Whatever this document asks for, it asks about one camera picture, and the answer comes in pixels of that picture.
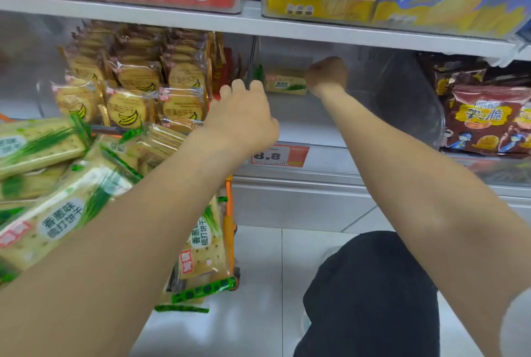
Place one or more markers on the orange shopping cart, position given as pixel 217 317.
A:
pixel 229 224

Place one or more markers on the person's left forearm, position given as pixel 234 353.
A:
pixel 124 265

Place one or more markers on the person's left hand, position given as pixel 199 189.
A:
pixel 244 120

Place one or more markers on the person's right forearm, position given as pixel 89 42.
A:
pixel 415 187

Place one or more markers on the person's right leg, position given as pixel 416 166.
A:
pixel 373 294

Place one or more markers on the person's right hand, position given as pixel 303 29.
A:
pixel 327 73

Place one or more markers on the white metal store shelf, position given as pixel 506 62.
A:
pixel 166 14

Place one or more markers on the group of banana biscuit packets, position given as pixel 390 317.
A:
pixel 128 108

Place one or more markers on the row of dark red bags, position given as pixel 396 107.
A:
pixel 485 120

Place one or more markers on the green cracker packets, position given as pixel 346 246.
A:
pixel 41 145
pixel 284 83

